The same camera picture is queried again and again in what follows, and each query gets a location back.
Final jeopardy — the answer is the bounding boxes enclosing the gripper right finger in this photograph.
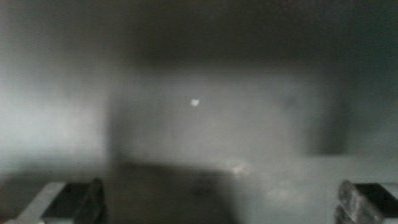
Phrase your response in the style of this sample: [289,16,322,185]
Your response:
[335,180,398,224]

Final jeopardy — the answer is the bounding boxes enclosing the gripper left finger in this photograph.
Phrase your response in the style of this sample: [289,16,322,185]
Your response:
[12,178,107,224]

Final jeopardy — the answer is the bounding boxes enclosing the white drawer cabinet box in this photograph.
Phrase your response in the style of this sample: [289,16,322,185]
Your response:
[0,0,398,224]

